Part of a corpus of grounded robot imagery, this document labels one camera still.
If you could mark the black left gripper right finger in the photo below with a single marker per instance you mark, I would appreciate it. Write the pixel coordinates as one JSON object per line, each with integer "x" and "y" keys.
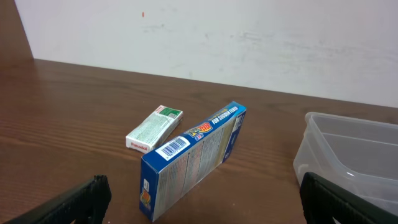
{"x": 325, "y": 202}

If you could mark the clear plastic container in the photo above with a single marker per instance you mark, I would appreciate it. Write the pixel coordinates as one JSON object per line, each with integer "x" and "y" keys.
{"x": 358, "y": 155}

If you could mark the blue fever medicine box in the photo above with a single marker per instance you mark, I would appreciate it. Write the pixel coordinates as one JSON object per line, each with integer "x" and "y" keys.
{"x": 174, "y": 168}

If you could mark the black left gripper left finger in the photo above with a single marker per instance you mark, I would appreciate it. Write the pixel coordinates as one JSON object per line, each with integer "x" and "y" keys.
{"x": 84, "y": 203}

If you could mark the white green Panadol box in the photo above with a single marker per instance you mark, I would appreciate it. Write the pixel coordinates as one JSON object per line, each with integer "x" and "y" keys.
{"x": 154, "y": 130}

